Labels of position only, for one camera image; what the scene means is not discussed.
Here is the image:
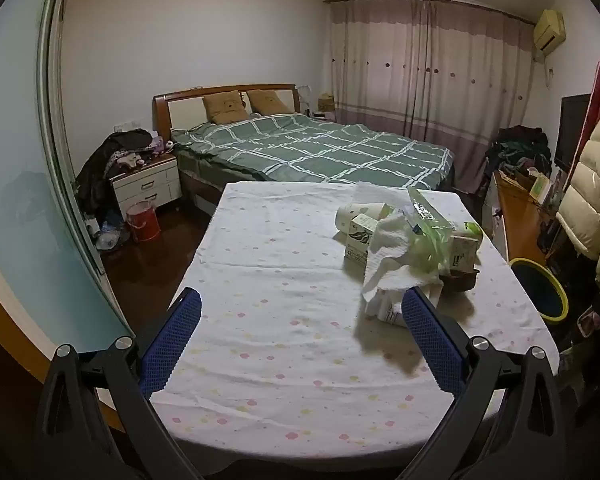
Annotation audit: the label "white nightstand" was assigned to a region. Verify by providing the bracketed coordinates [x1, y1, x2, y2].
[109, 152, 183, 221]

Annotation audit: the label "dark clothes pile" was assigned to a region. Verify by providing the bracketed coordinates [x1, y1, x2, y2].
[75, 128, 153, 221]

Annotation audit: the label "small white green box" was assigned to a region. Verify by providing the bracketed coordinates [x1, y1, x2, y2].
[447, 235, 481, 271]

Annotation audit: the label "green plastic bag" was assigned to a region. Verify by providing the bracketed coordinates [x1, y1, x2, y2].
[412, 220, 483, 273]

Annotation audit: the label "yellow rimmed blue trash bin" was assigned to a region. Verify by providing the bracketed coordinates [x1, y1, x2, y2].
[509, 257, 571, 321]

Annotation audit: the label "black bag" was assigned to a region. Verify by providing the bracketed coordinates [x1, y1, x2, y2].
[545, 220, 600, 281]

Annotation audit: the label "white paper towel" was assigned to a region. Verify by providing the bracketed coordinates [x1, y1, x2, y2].
[362, 212, 446, 318]

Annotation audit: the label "green card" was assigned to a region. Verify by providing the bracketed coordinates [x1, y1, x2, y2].
[530, 175, 553, 201]

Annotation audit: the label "mixed clothes pile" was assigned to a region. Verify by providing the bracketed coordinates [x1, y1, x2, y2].
[482, 126, 553, 196]

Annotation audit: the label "pink pouch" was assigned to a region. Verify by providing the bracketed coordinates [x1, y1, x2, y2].
[575, 305, 600, 341]

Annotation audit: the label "plastic bags on floor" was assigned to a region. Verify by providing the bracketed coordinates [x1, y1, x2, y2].
[85, 215, 131, 251]

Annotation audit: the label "clear plastic wrapper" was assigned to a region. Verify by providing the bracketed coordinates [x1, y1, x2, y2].
[407, 186, 451, 226]

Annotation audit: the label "black television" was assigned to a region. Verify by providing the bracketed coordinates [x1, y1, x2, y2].
[554, 93, 592, 173]

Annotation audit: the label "frosted glass sliding door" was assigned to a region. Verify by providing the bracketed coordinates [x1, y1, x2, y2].
[0, 0, 136, 361]

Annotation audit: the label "wooden bed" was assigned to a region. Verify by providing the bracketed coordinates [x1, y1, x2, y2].
[152, 83, 456, 206]

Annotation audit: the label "white floral tablecloth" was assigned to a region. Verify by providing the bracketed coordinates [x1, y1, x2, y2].
[150, 180, 561, 448]

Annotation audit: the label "wall air conditioner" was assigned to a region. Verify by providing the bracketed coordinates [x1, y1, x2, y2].
[531, 8, 567, 56]

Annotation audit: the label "brown pillow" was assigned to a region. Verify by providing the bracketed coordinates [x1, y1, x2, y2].
[246, 89, 293, 116]
[202, 91, 248, 123]

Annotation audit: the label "pink white curtain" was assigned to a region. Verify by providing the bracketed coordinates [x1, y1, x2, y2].
[328, 0, 536, 191]

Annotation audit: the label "green plaid duvet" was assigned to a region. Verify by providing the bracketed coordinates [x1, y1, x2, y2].
[170, 113, 455, 184]

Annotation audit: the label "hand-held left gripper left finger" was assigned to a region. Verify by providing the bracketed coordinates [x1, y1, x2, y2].
[32, 287, 203, 480]

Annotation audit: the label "cream puffer jacket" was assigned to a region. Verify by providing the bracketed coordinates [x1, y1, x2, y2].
[556, 95, 600, 291]

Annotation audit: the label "wooden desk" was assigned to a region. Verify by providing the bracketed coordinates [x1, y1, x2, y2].
[482, 170, 556, 266]

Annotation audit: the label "brown plastic tray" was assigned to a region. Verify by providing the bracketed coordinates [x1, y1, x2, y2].
[439, 266, 481, 293]

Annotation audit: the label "red bucket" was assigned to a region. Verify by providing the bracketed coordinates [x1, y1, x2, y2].
[126, 201, 162, 243]

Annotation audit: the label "white remote control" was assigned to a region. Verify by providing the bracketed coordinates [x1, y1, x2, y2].
[344, 214, 381, 267]

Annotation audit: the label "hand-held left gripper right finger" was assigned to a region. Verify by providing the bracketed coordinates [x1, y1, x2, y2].
[401, 287, 568, 480]

